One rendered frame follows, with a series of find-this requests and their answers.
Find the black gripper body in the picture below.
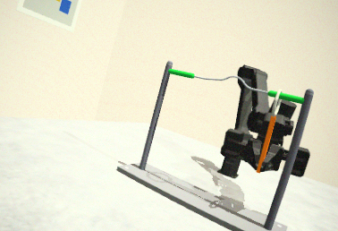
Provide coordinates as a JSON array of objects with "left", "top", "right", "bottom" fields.
[{"left": 222, "top": 129, "right": 310, "bottom": 177}]

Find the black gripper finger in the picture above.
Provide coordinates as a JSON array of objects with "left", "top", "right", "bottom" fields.
[
  {"left": 259, "top": 143, "right": 284, "bottom": 172},
  {"left": 244, "top": 138, "right": 262, "bottom": 170}
]

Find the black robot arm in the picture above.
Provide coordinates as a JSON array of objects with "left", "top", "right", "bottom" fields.
[{"left": 217, "top": 65, "right": 297, "bottom": 179}]

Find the orange handle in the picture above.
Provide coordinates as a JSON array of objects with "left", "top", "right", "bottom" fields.
[{"left": 256, "top": 90, "right": 283, "bottom": 173}]

